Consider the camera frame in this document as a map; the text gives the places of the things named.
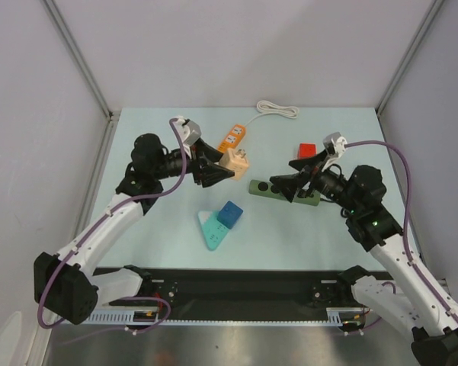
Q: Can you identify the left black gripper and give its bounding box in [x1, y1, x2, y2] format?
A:
[152, 139, 233, 188]

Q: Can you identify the beige cube plug adapter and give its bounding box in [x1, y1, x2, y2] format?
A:
[219, 148, 250, 181]

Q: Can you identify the olive green power strip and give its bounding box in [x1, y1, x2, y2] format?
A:
[248, 179, 321, 207]

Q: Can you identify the blue cube plug adapter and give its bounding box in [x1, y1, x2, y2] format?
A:
[216, 201, 243, 230]

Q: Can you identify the teal triangular power strip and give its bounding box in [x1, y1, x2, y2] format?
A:
[197, 210, 229, 251]

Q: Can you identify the dark green cube plug adapter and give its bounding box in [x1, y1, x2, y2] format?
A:
[297, 190, 314, 199]

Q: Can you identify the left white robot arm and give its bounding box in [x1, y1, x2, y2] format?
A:
[34, 133, 235, 329]

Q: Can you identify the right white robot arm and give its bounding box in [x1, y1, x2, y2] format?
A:
[270, 152, 458, 365]

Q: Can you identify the red cube plug adapter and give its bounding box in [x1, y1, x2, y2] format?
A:
[297, 143, 317, 159]

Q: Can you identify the orange power strip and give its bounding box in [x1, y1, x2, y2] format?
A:
[217, 124, 246, 153]

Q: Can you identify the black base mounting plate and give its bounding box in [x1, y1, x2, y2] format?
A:
[91, 268, 408, 323]

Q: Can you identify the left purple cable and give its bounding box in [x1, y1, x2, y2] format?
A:
[37, 117, 194, 336]

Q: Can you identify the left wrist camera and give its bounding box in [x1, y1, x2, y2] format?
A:
[174, 116, 201, 147]

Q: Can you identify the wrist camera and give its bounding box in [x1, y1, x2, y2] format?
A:
[322, 132, 348, 171]
[174, 116, 201, 147]

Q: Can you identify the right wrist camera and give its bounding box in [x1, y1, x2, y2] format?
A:
[322, 132, 348, 171]

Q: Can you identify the black power cord with plug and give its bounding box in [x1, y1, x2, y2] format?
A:
[319, 194, 350, 220]

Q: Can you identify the white coiled power cord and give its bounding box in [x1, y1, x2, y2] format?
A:
[245, 100, 301, 128]

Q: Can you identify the white slotted cable duct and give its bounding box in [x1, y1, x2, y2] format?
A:
[83, 305, 367, 327]

